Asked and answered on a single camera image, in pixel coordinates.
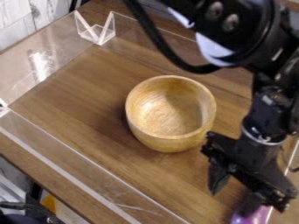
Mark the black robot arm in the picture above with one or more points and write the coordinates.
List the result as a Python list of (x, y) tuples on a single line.
[(250, 33)]

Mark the clear acrylic tray wall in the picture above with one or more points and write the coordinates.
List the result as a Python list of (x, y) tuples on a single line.
[(64, 133)]

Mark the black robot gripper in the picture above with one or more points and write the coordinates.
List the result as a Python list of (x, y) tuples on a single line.
[(250, 162)]

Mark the purple toy eggplant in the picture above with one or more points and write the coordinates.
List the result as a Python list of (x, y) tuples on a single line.
[(259, 217)]

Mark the brown wooden bowl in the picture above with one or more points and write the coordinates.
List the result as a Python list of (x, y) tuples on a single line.
[(170, 112)]

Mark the clear acrylic corner bracket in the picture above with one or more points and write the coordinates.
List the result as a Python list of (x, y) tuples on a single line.
[(97, 34)]

